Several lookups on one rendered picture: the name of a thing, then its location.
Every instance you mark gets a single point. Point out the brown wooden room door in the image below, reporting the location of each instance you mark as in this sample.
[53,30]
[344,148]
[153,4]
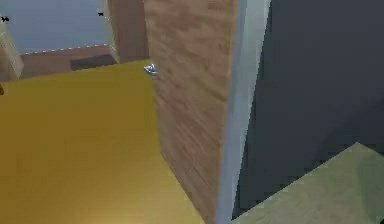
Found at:
[190,100]

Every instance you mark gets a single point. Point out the dark brown room door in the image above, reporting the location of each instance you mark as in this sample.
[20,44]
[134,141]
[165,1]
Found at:
[130,30]

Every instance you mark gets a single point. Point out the beige room door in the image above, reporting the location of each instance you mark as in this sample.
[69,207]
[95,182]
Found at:
[10,56]

